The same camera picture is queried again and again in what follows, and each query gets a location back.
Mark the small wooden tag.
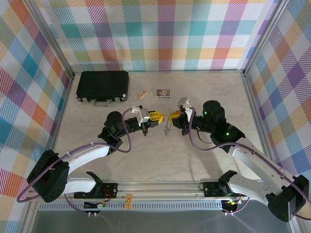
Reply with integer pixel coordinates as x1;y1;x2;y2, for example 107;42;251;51
124;193;134;210

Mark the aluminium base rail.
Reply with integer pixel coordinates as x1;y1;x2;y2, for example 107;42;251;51
29;181;251;202

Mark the black briefcase with metal handle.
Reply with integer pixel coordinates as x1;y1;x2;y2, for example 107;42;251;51
75;70;130;108

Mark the aluminium side frame rail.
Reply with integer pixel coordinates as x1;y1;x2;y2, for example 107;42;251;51
20;74;75;233
242;72;301;233

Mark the small green circuit connector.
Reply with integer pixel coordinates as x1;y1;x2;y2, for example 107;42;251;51
83;199;108;210
223;198;242;207

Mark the grey metal front panel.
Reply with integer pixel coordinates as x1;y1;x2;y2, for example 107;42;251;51
31;210;294;233

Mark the aluminium frame post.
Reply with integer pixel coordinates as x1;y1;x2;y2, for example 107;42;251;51
25;0;76;78
242;0;291;76

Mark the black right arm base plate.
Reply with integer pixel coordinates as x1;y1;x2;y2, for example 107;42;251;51
203;181;228;198

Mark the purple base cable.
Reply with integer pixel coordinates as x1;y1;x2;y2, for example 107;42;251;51
64;195;98;217
222;197;251;217

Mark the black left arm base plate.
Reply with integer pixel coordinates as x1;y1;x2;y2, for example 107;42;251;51
73;182;119;200

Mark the aluminium back frame rail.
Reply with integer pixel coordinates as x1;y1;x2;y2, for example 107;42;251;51
72;69;245;74

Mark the perforated grey cable duct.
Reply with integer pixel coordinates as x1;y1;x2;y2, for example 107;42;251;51
38;201;225;212

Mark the playing card box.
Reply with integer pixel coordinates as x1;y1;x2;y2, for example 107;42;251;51
155;88;171;99

